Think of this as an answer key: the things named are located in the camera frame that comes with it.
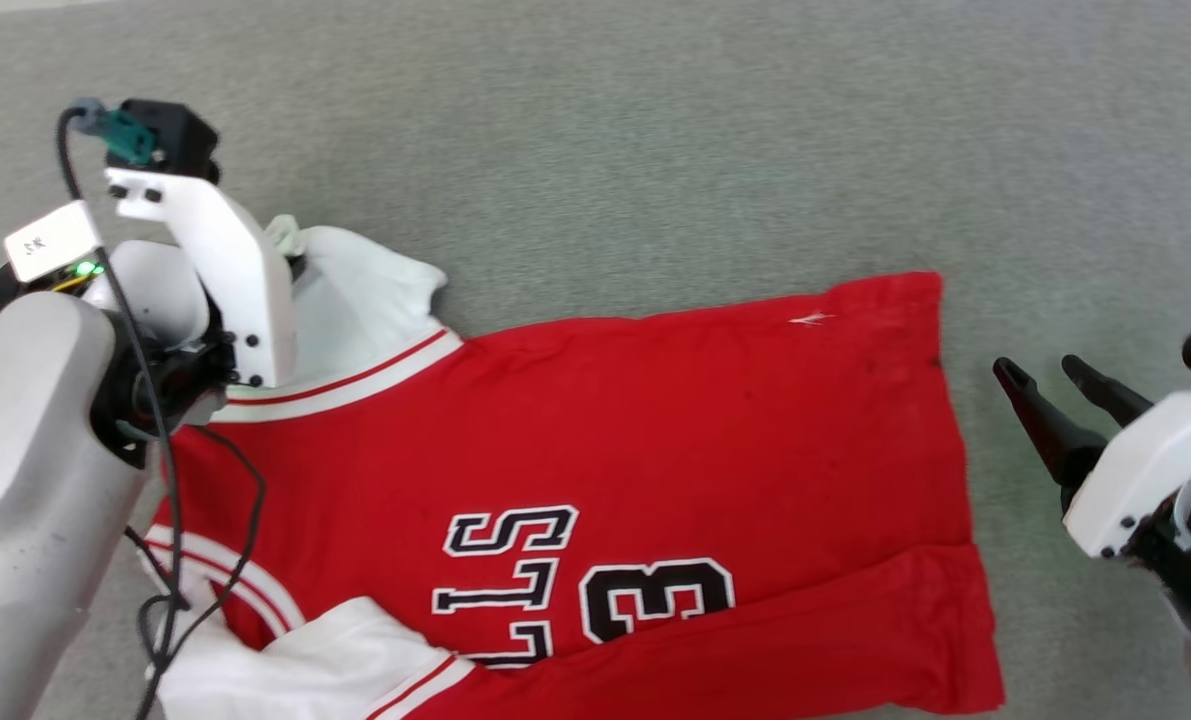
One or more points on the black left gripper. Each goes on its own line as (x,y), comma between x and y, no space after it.
(160,290)

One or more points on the red and white jersey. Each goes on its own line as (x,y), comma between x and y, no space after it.
(655,430)

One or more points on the white paper label tag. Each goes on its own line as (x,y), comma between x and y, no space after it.
(50,242)

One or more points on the white left camera bracket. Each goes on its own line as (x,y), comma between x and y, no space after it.
(245,280)

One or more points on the white camera bracket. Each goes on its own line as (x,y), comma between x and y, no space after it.
(1145,470)
(245,280)

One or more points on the white right camera bracket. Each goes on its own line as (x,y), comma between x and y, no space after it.
(1145,470)

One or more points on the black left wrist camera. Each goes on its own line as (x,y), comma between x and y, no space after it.
(180,135)

